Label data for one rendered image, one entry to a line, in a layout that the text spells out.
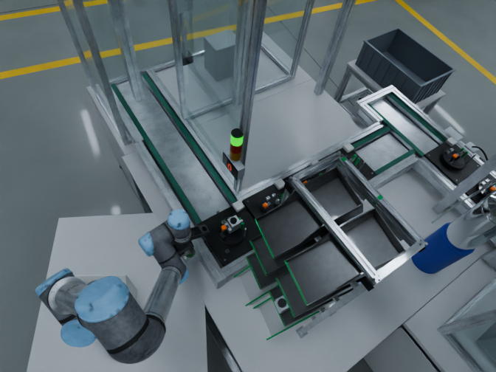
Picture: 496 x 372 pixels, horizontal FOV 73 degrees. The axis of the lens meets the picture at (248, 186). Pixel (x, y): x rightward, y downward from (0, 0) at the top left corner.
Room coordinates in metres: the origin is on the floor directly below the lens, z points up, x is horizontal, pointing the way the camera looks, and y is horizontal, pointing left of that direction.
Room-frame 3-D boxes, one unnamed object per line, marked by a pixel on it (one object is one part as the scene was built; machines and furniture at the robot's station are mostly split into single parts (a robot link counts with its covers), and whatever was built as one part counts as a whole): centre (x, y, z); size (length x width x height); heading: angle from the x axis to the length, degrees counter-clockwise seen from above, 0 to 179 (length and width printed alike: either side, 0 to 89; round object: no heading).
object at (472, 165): (1.33, -1.15, 1.01); 0.24 x 0.24 x 0.13; 41
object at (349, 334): (0.95, -0.30, 0.85); 1.50 x 1.41 x 0.03; 41
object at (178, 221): (0.51, 0.23, 1.28); 0.09 x 0.08 x 0.11; 139
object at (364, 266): (0.47, -0.29, 1.26); 0.36 x 0.21 x 0.80; 41
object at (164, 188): (0.76, 0.33, 0.91); 0.89 x 0.06 x 0.11; 41
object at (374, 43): (2.47, -1.09, 0.73); 0.62 x 0.42 x 0.23; 41
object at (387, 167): (0.97, -0.32, 0.91); 1.24 x 0.33 x 0.10; 131
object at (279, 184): (0.83, -0.15, 1.01); 0.24 x 0.24 x 0.13; 41
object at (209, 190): (0.90, 0.22, 0.91); 0.84 x 0.28 x 0.10; 41
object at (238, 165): (0.88, 0.08, 1.29); 0.12 x 0.05 x 0.25; 41
